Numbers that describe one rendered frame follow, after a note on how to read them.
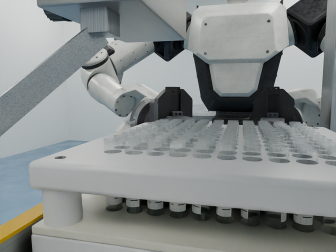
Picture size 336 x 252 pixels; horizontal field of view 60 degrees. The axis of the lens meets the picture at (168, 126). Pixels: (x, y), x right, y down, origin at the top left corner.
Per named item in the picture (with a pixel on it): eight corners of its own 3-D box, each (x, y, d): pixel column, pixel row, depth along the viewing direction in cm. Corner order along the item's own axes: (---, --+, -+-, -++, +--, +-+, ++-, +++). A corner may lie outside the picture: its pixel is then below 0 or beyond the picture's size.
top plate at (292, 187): (464, 232, 14) (470, 190, 14) (27, 190, 20) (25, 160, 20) (325, 142, 37) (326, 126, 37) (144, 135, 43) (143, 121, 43)
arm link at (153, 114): (203, 87, 45) (177, 88, 56) (143, 86, 42) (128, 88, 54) (202, 166, 46) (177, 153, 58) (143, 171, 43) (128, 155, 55)
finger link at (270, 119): (256, 127, 37) (260, 123, 42) (283, 128, 35) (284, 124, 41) (257, 114, 36) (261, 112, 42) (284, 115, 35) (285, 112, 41)
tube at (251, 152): (259, 253, 20) (262, 147, 19) (239, 250, 21) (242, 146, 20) (258, 243, 21) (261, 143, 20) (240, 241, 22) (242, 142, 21)
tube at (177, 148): (185, 243, 22) (184, 143, 21) (167, 241, 22) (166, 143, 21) (188, 234, 23) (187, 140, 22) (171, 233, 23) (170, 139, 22)
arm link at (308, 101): (273, 139, 56) (334, 126, 58) (264, 94, 56) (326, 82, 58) (258, 138, 63) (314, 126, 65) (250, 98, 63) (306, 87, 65)
